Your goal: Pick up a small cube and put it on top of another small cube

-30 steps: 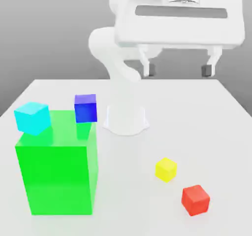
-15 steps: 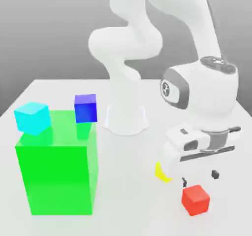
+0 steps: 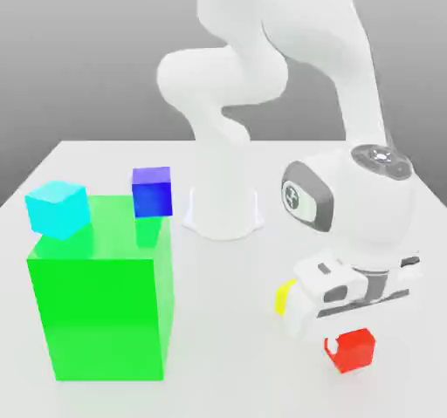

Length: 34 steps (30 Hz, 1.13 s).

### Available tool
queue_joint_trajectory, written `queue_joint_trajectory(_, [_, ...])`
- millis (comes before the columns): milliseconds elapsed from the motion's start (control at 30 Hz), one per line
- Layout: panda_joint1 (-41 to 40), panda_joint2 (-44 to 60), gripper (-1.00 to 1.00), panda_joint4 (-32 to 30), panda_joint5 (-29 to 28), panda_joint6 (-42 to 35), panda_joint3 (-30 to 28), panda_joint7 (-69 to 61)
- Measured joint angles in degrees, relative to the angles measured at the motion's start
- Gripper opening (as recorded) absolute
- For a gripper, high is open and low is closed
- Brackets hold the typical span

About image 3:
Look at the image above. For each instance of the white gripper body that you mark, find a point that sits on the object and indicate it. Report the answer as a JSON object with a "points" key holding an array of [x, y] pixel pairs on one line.
{"points": [[303, 316]]}

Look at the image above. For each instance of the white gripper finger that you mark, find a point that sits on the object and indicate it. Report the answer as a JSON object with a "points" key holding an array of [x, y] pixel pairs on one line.
{"points": [[334, 348]]}

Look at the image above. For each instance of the small red cube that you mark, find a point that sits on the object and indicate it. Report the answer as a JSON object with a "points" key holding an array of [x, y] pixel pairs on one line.
{"points": [[354, 351]]}

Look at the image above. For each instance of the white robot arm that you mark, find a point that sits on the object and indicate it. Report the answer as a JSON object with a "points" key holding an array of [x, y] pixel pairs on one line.
{"points": [[244, 58]]}

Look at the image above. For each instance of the small yellow cube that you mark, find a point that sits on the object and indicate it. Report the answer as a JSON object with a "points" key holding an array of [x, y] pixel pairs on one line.
{"points": [[281, 297]]}

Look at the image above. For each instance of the small blue cube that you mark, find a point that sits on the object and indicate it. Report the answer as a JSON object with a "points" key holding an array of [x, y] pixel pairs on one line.
{"points": [[152, 198]]}

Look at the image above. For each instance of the small cyan cube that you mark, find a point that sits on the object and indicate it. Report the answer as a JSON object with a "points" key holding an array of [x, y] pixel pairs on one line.
{"points": [[56, 212]]}

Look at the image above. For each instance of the large green box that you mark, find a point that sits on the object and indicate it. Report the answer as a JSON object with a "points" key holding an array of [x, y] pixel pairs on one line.
{"points": [[101, 316]]}

